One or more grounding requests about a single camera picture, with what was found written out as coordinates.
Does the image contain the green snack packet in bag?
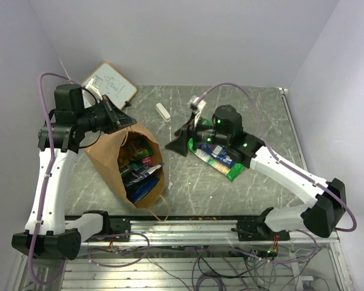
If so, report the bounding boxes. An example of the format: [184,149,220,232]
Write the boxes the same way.
[117,138,153,166]

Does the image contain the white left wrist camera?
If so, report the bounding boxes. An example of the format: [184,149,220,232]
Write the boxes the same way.
[85,77,102,100]

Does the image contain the blue salt vinegar chips bag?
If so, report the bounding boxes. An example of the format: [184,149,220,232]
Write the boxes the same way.
[198,143,236,168]

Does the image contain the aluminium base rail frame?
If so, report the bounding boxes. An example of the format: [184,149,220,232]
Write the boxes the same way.
[13,216,354,290]

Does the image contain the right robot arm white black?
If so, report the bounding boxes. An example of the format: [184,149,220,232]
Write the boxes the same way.
[165,105,346,240]

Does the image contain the green cassava chips bag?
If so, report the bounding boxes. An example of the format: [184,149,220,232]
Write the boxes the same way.
[187,118,245,181]

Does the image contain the white eraser block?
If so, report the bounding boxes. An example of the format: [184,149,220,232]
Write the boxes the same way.
[155,103,171,122]

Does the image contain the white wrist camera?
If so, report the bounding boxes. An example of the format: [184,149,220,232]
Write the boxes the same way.
[85,77,102,100]
[189,95,206,127]

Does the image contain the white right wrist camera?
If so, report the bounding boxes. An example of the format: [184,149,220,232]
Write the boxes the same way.
[189,95,206,127]

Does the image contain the brown paper bag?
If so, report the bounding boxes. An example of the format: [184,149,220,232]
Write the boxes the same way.
[85,122,170,221]

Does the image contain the small whiteboard yellow frame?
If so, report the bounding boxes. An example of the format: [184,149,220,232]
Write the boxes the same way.
[83,62,137,109]

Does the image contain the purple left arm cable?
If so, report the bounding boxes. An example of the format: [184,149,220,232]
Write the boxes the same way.
[27,72,92,286]

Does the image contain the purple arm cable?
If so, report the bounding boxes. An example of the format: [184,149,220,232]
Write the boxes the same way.
[194,82,358,233]
[27,72,92,286]

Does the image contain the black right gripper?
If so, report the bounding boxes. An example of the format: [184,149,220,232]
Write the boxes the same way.
[165,111,230,156]

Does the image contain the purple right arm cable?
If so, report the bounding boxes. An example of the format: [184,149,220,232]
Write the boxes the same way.
[194,82,358,233]

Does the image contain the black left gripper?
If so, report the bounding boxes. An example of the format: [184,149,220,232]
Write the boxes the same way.
[76,94,137,134]

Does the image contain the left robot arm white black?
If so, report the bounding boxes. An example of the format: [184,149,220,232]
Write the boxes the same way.
[12,84,136,260]

